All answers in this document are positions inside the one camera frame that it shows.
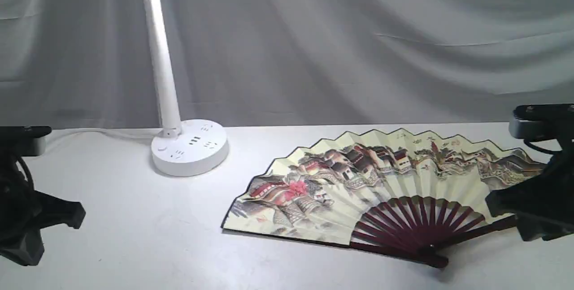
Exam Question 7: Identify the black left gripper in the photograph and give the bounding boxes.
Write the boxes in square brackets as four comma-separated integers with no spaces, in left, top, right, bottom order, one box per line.
[0,154,86,266]

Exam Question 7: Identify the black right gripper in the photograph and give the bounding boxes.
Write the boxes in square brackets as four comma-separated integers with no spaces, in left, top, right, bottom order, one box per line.
[485,137,574,242]

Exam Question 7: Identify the painted paper folding fan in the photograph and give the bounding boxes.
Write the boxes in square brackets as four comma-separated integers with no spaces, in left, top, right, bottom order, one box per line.
[221,129,545,269]

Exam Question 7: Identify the white desk lamp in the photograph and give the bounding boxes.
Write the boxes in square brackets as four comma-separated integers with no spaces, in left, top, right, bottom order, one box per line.
[143,0,230,177]

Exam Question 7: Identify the grey backdrop curtain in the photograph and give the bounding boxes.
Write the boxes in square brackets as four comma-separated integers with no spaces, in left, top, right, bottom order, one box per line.
[1,0,574,128]

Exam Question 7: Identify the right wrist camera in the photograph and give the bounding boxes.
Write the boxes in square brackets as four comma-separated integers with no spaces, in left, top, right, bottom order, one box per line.
[509,104,574,142]

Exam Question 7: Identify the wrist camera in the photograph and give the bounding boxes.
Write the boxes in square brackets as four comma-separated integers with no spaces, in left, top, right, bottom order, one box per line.
[0,126,52,157]
[509,104,574,142]

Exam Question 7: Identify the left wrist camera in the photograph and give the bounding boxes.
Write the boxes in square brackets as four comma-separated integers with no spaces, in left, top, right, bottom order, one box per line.
[0,126,52,157]

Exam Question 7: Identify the white power strip cable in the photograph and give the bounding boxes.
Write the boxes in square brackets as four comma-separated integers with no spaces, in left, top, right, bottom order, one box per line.
[45,128,157,147]

